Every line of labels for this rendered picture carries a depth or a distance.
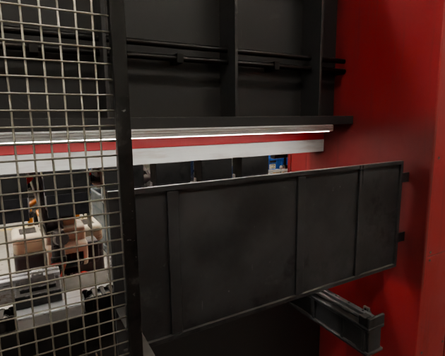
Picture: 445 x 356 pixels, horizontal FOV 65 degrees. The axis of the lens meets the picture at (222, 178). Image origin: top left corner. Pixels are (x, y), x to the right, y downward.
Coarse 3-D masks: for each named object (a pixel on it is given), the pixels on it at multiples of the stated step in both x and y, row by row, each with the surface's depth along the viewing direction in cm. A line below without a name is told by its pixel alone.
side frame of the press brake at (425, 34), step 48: (384, 0) 145; (432, 0) 128; (336, 48) 169; (384, 48) 147; (432, 48) 130; (336, 96) 171; (384, 96) 149; (432, 96) 131; (336, 144) 174; (384, 144) 151; (432, 144) 133; (432, 192) 137; (432, 240) 142; (336, 288) 183; (384, 288) 157; (432, 288) 147; (384, 336) 160; (432, 336) 152
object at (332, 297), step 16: (304, 304) 140; (320, 304) 132; (336, 304) 125; (352, 304) 124; (320, 320) 133; (336, 320) 126; (352, 320) 118; (368, 320) 112; (336, 336) 125; (352, 336) 120; (368, 336) 114; (368, 352) 115
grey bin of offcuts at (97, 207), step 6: (96, 192) 401; (96, 198) 406; (96, 204) 409; (102, 204) 383; (96, 210) 412; (102, 210) 386; (96, 216) 415; (102, 216) 388; (102, 222) 391; (108, 222) 388; (108, 228) 389; (102, 234) 397; (108, 234) 390; (102, 240) 400
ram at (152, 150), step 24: (48, 144) 120; (72, 144) 123; (96, 144) 127; (144, 144) 136; (168, 144) 141; (192, 144) 146; (216, 144) 151; (240, 144) 157; (264, 144) 163; (288, 144) 170; (312, 144) 178; (0, 168) 114; (24, 168) 117; (48, 168) 121; (72, 168) 124
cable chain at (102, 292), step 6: (102, 288) 100; (108, 288) 100; (84, 294) 99; (90, 294) 100; (102, 294) 97; (108, 294) 98; (90, 300) 95; (102, 300) 97; (108, 300) 98; (84, 306) 97; (90, 306) 95; (96, 306) 96; (102, 306) 97
